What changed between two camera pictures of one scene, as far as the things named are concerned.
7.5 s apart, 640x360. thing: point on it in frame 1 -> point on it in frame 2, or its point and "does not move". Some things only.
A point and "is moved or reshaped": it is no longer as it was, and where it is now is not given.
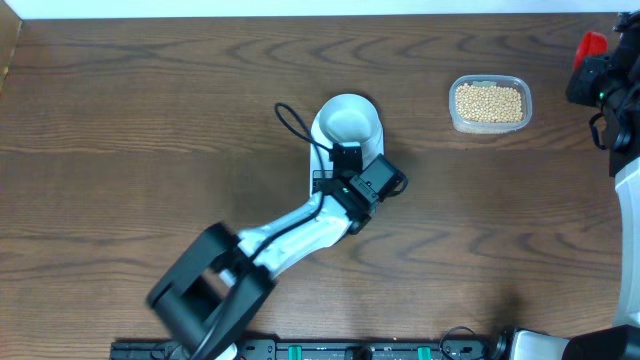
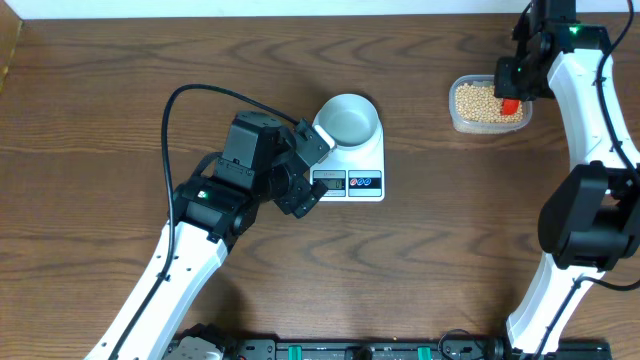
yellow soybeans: (497, 104) does not move
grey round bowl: (347, 118) does not move
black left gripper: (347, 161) -> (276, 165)
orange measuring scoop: (591, 44) is moved or reshaped
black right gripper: (579, 90) -> (504, 86)
